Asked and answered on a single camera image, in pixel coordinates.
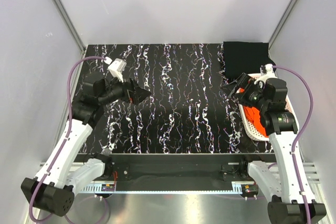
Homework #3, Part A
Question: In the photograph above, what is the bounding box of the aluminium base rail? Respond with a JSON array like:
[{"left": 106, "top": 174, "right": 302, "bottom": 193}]
[{"left": 36, "top": 162, "right": 319, "bottom": 183}]

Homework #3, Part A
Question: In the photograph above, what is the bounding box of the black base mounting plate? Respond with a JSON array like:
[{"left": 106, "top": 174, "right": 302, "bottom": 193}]
[{"left": 110, "top": 154, "right": 261, "bottom": 188}]

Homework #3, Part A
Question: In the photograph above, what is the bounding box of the black marble pattern mat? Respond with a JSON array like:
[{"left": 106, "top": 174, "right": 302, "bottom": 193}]
[{"left": 76, "top": 44, "right": 272, "bottom": 154}]

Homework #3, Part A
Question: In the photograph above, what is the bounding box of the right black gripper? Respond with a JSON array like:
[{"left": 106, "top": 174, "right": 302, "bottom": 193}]
[{"left": 220, "top": 73, "right": 269, "bottom": 112}]

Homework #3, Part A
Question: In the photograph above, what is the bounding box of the left aluminium frame post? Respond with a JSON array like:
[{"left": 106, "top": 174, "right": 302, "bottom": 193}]
[{"left": 52, "top": 0, "right": 86, "bottom": 53}]

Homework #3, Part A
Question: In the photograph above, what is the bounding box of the aluminium frame post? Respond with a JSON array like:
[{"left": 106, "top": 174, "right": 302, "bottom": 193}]
[
  {"left": 268, "top": 0, "right": 299, "bottom": 49},
  {"left": 52, "top": 0, "right": 86, "bottom": 53}
]

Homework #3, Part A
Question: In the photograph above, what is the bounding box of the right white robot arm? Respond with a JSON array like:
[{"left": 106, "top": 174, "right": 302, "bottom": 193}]
[{"left": 229, "top": 73, "right": 327, "bottom": 223}]

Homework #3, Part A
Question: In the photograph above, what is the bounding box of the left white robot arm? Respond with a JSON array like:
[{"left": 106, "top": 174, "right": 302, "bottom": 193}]
[{"left": 20, "top": 73, "right": 151, "bottom": 217}]

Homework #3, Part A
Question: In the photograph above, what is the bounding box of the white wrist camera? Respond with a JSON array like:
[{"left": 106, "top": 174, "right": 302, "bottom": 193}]
[
  {"left": 254, "top": 64, "right": 277, "bottom": 88},
  {"left": 104, "top": 57, "right": 127, "bottom": 82}
]

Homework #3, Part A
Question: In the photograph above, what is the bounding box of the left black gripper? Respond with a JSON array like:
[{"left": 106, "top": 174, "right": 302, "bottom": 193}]
[{"left": 99, "top": 71, "right": 152, "bottom": 105}]

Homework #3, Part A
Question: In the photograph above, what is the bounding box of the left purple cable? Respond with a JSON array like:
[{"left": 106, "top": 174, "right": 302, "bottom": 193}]
[{"left": 28, "top": 56, "right": 111, "bottom": 224}]

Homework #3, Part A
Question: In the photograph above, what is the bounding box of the white plastic laundry basket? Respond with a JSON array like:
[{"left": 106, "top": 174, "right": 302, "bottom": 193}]
[{"left": 232, "top": 72, "right": 299, "bottom": 141}]

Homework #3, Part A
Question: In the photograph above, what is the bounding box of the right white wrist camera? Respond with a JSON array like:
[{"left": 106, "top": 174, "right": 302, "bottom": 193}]
[{"left": 254, "top": 64, "right": 277, "bottom": 88}]

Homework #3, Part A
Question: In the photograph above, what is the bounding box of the right aluminium frame post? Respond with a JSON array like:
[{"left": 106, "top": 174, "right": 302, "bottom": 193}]
[{"left": 268, "top": 0, "right": 299, "bottom": 49}]

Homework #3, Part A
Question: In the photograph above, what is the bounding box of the slotted cable duct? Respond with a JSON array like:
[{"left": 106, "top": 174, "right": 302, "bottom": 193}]
[{"left": 79, "top": 183, "right": 243, "bottom": 195}]

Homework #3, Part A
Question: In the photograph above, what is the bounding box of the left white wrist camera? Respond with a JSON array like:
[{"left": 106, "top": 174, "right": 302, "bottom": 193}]
[{"left": 104, "top": 57, "right": 127, "bottom": 82}]

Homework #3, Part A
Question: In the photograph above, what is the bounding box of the black t shirt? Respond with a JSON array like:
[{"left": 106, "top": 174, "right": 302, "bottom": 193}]
[{"left": 223, "top": 41, "right": 276, "bottom": 80}]

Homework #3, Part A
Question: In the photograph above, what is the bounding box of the orange t shirt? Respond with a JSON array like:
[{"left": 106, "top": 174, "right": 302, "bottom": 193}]
[{"left": 238, "top": 104, "right": 268, "bottom": 142}]

